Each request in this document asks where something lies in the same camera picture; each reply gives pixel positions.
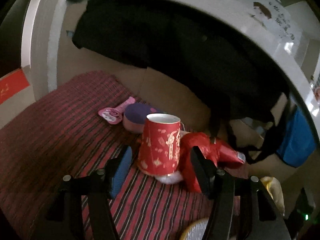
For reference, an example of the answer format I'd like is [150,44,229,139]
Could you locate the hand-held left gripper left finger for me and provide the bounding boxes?
[45,145,133,240]

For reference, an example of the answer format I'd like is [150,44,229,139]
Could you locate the brown cartoon face sticker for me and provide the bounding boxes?
[252,2,272,20]

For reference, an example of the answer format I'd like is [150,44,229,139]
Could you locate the blue bag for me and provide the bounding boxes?
[276,105,317,168]

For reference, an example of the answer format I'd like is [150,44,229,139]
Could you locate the red striped woven mat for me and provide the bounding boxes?
[0,70,250,240]

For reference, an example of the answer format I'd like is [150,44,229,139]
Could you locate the white crumpled tissue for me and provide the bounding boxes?
[155,171,184,185]

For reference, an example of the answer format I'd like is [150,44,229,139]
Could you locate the box with red label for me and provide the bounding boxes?
[0,69,32,105]

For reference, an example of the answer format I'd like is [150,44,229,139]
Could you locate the pink and purple paper bowl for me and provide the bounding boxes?
[122,103,163,133]

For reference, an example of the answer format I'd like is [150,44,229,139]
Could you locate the cardboard box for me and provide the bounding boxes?
[230,120,265,148]

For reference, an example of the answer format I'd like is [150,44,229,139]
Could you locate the black strap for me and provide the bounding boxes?
[227,120,293,165]

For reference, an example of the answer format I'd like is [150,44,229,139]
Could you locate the black bag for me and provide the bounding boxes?
[71,0,290,135]

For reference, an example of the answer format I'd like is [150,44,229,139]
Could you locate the gold-rimmed foil plate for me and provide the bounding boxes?
[179,217,209,240]

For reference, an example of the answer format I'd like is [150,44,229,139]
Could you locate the white furniture frame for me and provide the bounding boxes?
[21,0,320,135]

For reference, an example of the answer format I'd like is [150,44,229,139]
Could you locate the brown cardboard panel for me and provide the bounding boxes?
[60,2,213,130]

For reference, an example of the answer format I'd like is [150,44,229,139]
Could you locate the red plastic bag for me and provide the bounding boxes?
[179,132,247,193]

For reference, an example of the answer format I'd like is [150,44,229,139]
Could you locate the red patterned paper cup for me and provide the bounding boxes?
[137,113,181,177]

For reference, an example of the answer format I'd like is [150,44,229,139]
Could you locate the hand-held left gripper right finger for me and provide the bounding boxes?
[190,145,292,240]

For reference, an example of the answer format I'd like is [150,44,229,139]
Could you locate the yellowish plastic bag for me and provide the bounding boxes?
[260,176,285,217]

